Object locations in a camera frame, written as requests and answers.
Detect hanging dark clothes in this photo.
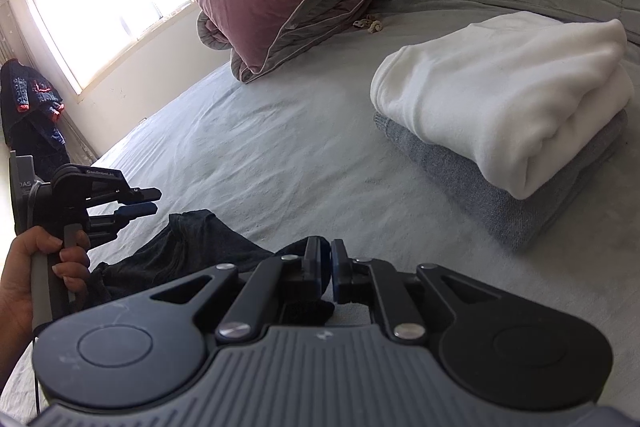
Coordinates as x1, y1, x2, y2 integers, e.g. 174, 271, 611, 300
0, 59, 71, 168

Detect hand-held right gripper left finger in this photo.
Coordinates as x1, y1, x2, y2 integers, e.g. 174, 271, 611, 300
145, 236, 333, 343

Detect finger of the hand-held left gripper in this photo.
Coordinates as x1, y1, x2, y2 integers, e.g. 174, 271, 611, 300
87, 187, 162, 208
90, 202, 157, 244

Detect small beige crumpled object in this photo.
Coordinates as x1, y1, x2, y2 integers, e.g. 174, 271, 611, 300
353, 14, 384, 33

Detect person's left hand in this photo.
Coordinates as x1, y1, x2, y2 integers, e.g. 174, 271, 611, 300
0, 226, 92, 354

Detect folded white garment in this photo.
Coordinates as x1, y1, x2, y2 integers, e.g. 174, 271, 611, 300
370, 13, 635, 200

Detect folded grey garment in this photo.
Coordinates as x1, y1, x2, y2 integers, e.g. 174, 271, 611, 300
373, 109, 629, 252

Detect black t-shirt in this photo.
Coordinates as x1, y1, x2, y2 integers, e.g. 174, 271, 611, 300
75, 209, 337, 326

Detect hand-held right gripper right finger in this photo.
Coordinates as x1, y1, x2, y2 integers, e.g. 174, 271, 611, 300
332, 239, 501, 341

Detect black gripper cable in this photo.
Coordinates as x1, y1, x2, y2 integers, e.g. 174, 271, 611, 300
31, 322, 46, 414

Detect grey bed sheet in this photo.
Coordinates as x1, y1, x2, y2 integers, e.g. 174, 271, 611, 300
0, 0, 640, 427

